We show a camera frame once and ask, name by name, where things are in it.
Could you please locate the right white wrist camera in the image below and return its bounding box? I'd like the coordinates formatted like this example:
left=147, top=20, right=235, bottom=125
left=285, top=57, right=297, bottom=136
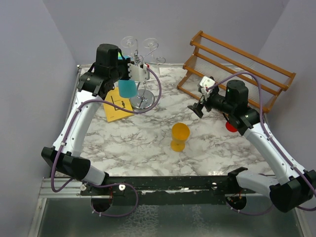
left=198, top=76, right=215, bottom=100

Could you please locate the wooden shelf rack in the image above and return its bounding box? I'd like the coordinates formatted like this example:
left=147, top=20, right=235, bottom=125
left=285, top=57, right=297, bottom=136
left=177, top=31, right=296, bottom=113

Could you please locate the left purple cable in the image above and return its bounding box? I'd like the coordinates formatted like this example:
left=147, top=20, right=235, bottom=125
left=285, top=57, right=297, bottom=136
left=50, top=69, right=162, bottom=218

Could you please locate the purple cable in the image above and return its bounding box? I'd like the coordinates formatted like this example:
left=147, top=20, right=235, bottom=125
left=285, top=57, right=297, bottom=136
left=208, top=71, right=316, bottom=217
left=50, top=69, right=162, bottom=218

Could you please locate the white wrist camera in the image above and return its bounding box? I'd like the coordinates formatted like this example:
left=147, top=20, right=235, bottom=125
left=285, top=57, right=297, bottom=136
left=127, top=63, right=150, bottom=82
left=198, top=76, right=215, bottom=100

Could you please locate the blue plastic wine glass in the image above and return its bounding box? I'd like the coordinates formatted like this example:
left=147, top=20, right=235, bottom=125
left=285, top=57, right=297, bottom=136
left=118, top=52, right=137, bottom=98

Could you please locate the yellow plastic wine glass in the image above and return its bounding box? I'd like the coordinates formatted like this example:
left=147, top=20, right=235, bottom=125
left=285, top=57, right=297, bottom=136
left=170, top=123, right=190, bottom=152

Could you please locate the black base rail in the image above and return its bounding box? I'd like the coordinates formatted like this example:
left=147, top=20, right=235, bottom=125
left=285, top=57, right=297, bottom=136
left=81, top=170, right=257, bottom=205

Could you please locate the yellow book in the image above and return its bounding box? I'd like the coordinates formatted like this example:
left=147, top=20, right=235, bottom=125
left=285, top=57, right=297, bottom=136
left=103, top=87, right=133, bottom=122

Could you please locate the red plastic wine glass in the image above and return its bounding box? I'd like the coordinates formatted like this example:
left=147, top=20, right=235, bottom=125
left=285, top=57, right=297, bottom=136
left=225, top=121, right=238, bottom=133

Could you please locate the chrome wine glass rack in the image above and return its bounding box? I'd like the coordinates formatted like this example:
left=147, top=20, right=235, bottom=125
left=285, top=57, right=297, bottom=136
left=130, top=51, right=166, bottom=110

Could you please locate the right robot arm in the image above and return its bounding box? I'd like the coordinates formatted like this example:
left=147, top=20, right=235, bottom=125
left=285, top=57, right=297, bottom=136
left=189, top=77, right=316, bottom=212

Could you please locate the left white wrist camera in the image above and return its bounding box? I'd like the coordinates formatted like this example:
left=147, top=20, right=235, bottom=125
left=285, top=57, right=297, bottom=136
left=127, top=63, right=150, bottom=82

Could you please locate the clear wine glass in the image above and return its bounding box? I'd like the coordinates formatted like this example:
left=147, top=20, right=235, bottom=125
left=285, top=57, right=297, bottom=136
left=143, top=38, right=159, bottom=53
left=120, top=36, right=139, bottom=57

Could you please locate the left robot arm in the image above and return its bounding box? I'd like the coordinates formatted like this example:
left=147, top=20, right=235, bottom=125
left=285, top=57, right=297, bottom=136
left=41, top=43, right=130, bottom=195

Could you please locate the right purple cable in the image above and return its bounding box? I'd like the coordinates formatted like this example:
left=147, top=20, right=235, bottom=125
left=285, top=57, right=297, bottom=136
left=208, top=71, right=316, bottom=217

